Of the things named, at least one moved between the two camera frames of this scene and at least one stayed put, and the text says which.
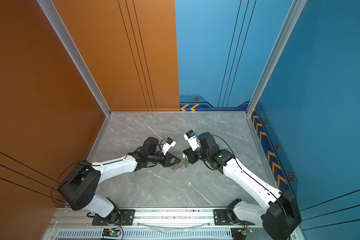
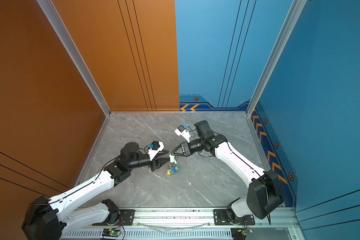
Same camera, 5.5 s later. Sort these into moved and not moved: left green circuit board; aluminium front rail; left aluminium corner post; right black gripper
Moved: right black gripper
Not moved: left aluminium corner post; left green circuit board; aluminium front rail
